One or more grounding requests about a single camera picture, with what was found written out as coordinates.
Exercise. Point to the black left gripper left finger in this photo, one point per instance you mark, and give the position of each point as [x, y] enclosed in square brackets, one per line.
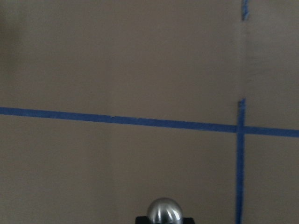
[142, 220]

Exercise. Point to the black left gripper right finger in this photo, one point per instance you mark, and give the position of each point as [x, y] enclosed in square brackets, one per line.
[188, 220]

